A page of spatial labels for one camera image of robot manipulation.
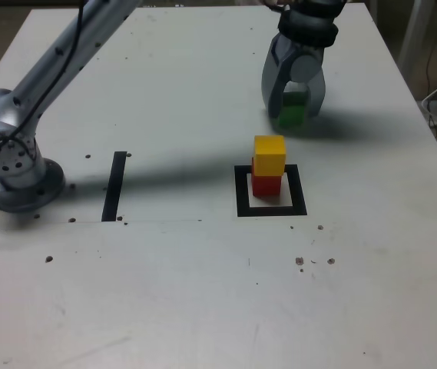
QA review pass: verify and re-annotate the yellow cube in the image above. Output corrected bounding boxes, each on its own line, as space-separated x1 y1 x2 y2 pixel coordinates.
253 135 286 178

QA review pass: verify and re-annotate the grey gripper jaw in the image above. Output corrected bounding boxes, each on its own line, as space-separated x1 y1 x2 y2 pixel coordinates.
261 33 293 121
288 53 328 118

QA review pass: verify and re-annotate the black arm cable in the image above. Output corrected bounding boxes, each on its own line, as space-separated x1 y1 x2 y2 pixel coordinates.
0 0 87 162

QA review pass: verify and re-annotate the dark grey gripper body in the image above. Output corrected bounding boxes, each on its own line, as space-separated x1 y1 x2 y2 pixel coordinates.
283 38 326 59

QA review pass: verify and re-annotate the black tape square outline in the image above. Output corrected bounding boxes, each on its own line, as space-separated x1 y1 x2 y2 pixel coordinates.
233 164 308 218

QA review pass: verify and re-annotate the green cube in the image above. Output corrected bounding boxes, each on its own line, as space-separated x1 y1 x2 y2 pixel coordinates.
278 91 311 128

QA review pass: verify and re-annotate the red cube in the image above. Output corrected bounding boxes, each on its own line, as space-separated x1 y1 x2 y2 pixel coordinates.
250 158 283 198

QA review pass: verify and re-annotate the black tape strip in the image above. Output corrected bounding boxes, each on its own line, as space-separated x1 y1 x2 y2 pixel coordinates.
101 151 128 223

